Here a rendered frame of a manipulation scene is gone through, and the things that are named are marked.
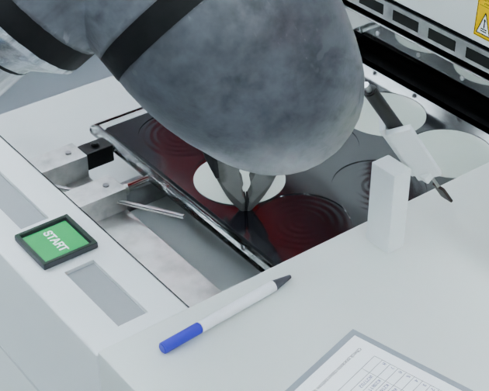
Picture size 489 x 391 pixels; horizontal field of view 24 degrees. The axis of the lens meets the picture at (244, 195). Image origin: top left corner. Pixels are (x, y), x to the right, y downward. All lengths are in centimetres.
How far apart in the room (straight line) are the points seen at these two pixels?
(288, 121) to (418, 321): 44
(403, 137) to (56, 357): 36
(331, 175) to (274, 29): 73
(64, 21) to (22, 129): 95
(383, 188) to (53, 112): 64
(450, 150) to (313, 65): 77
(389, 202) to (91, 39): 49
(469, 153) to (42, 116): 57
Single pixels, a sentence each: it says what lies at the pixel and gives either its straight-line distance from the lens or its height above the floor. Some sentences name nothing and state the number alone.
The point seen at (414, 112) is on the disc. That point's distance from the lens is 136.
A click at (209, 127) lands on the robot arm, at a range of 54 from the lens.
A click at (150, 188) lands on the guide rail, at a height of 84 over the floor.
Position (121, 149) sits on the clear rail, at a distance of 128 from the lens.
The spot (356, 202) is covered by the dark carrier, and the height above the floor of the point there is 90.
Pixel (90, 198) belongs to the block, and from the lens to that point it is 120.
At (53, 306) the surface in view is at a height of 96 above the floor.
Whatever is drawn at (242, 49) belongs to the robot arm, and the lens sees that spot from 51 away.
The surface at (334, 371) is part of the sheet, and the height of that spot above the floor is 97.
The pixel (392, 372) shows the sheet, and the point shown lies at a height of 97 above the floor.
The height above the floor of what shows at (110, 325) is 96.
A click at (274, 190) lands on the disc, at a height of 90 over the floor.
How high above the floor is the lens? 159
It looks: 35 degrees down
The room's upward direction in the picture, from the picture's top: straight up
